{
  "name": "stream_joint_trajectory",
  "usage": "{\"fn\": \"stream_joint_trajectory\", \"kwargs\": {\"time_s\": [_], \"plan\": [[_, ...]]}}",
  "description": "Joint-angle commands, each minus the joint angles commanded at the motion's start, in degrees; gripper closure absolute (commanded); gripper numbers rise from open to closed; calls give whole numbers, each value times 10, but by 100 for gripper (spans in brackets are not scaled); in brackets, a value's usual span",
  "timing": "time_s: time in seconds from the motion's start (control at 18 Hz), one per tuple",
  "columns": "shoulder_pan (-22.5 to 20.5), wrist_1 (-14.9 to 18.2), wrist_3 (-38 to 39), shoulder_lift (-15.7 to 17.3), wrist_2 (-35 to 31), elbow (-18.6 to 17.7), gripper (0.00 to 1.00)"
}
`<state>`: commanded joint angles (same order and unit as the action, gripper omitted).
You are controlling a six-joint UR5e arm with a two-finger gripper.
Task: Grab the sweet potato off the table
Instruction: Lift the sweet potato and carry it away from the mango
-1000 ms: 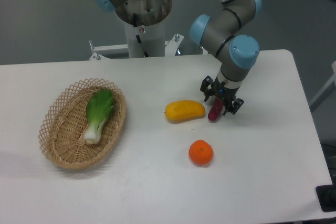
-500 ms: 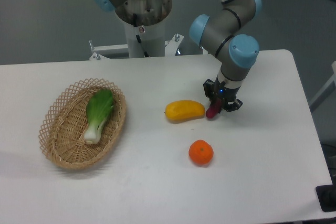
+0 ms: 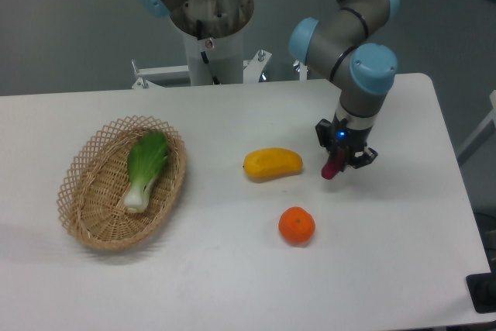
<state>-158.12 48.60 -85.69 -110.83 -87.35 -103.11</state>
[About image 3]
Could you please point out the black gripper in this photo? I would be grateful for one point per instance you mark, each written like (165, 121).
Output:
(348, 135)

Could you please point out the purple sweet potato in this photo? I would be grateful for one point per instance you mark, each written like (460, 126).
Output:
(334, 164)

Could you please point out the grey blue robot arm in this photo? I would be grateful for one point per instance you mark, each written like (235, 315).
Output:
(337, 49)

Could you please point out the yellow mango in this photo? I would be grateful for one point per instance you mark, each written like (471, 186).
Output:
(272, 163)

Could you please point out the orange tangerine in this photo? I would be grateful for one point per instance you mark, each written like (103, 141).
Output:
(296, 226)

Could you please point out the white furniture at right edge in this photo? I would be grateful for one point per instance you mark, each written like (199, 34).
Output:
(482, 132)

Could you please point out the black device at table edge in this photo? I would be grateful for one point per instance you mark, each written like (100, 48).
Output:
(482, 292)

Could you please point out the green bok choy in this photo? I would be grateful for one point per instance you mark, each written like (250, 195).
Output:
(145, 162)

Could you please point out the woven wicker basket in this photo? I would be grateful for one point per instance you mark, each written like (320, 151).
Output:
(91, 198)

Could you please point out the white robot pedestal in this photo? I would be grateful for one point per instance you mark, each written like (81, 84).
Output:
(213, 32)

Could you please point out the white metal mounting frame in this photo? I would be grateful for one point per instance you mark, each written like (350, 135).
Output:
(254, 70)

